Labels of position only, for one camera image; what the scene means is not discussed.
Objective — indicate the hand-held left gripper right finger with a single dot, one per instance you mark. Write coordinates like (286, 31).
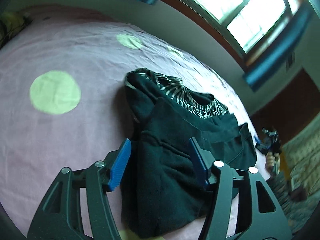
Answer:
(198, 165)

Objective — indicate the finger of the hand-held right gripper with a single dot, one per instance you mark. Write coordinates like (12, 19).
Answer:
(259, 144)

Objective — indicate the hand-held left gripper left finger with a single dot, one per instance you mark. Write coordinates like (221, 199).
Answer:
(120, 165)

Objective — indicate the dark green printed sweater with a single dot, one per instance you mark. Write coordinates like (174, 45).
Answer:
(170, 180)

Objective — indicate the person's right hand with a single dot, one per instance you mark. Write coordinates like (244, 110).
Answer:
(271, 162)

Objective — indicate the brown wooden door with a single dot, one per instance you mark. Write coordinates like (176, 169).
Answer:
(300, 100)

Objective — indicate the pink dotted bed sheet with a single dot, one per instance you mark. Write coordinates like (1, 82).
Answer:
(75, 142)

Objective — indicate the wooden framed window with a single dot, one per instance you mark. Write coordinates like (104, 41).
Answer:
(225, 0)

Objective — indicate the yellow black striped pillow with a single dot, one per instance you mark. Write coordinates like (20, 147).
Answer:
(10, 27)

